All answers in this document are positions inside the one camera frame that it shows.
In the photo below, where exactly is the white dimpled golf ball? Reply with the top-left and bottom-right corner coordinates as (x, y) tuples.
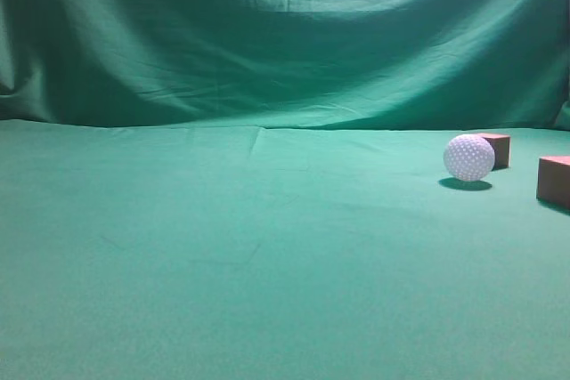
(443, 134), (495, 182)

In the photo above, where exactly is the brown wooden cube block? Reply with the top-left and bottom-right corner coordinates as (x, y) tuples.
(476, 133), (511, 170)

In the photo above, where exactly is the brown wooden cube at edge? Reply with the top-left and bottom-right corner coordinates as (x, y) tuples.
(536, 156), (569, 209)

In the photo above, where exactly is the green cloth backdrop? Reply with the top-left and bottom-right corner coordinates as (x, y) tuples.
(1, 0), (569, 379)

